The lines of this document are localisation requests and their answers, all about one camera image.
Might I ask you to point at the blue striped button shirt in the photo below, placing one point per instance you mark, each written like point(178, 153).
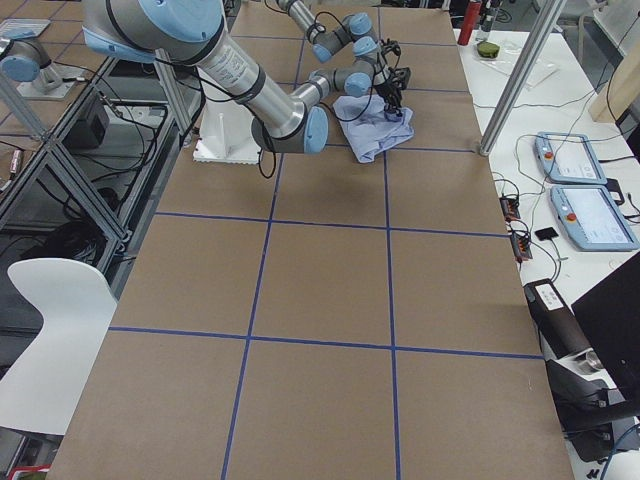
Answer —
point(368, 129)

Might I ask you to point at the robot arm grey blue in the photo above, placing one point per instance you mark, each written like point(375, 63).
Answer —
point(194, 33)
point(330, 30)

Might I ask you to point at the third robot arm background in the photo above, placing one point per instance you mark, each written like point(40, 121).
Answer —
point(25, 60)

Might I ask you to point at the red cylindrical thermos bottle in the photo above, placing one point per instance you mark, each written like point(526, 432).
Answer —
point(469, 21)

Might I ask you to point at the clear plastic MiNi bag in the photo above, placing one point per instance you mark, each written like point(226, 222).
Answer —
point(507, 57)

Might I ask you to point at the orange black usb hub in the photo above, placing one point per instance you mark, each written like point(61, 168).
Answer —
point(510, 208)

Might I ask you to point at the blue teach pendant red button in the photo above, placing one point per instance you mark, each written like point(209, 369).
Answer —
point(568, 159)

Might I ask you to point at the black smartphone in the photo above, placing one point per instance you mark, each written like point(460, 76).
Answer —
point(544, 234)

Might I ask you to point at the black box with label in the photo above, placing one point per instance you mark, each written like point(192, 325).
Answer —
point(560, 333)

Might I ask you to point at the black monitor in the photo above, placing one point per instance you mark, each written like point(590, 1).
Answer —
point(608, 315)

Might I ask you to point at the white chair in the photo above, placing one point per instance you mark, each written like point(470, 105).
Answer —
point(41, 390)

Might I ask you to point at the aluminium extrusion camera post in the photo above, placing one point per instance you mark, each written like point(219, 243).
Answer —
point(532, 48)

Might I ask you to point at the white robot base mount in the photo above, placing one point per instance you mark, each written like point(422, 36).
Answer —
point(225, 135)

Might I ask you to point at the aluminium frame side table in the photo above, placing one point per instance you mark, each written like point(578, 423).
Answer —
point(87, 170)

